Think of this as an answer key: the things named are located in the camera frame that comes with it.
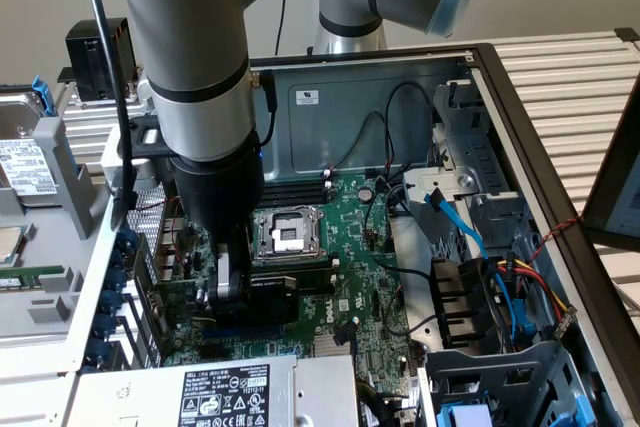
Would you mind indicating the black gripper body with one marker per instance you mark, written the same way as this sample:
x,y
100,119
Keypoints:
x,y
220,192

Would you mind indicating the silver hard disk white label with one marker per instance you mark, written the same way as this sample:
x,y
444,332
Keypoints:
x,y
20,162

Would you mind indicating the black CPU cooler block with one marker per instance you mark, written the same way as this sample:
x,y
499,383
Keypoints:
x,y
85,62

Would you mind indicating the green spare RAM stick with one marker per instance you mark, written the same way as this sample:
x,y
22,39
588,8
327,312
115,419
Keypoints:
x,y
20,281

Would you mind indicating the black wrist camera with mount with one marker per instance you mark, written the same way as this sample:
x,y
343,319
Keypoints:
x,y
147,139

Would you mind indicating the square silver CPU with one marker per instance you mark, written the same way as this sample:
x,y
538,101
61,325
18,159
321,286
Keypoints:
x,y
9,247

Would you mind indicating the black RAM slot white clips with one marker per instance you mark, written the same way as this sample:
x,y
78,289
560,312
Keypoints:
x,y
305,268
300,188
333,278
300,181

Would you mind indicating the green Dell motherboard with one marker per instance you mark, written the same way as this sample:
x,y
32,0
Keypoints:
x,y
360,247

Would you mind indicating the dark framed monitor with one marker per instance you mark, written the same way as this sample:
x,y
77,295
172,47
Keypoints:
x,y
612,187

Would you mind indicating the grey front drive cage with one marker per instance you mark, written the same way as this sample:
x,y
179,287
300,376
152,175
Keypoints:
x,y
480,372

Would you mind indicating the silver rear port block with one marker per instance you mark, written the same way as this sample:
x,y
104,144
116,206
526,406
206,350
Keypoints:
x,y
170,247

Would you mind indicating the green graphics card black shroud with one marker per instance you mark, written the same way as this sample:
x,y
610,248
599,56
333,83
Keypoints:
x,y
272,297

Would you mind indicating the open metal PC case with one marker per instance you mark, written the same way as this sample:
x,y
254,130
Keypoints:
x,y
350,137

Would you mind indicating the metal CPU socket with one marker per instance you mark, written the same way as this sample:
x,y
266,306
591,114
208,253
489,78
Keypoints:
x,y
292,234

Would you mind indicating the metal disk bay cage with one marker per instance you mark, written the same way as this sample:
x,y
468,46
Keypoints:
x,y
480,157

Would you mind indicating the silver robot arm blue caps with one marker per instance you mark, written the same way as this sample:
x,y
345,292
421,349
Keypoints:
x,y
190,47

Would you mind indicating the blue expansion slot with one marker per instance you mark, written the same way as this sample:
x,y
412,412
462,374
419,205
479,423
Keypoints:
x,y
250,331

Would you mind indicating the short black expansion slot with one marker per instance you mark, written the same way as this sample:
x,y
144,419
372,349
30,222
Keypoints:
x,y
212,352

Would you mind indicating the silver power supply with label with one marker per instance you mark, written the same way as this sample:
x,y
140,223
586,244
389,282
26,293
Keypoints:
x,y
150,392

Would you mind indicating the white case sticker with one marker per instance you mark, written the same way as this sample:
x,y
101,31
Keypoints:
x,y
307,97

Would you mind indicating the black table end cap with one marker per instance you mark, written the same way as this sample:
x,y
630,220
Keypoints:
x,y
627,37

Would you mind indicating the blue disk caddy clip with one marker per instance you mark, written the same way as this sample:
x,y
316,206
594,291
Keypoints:
x,y
42,97

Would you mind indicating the grey parts rack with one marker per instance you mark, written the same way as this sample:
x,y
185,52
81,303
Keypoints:
x,y
45,312

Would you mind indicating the silver chipset heatsink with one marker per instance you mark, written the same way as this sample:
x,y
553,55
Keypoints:
x,y
330,346

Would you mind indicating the blue card retention latch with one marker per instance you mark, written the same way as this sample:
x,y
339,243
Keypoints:
x,y
127,239
116,279
110,301
97,351
103,324
119,258

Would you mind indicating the black plastic fan shroud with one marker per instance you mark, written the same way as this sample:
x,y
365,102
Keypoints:
x,y
460,297

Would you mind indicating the round coin battery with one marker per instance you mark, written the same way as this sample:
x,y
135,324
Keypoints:
x,y
366,193

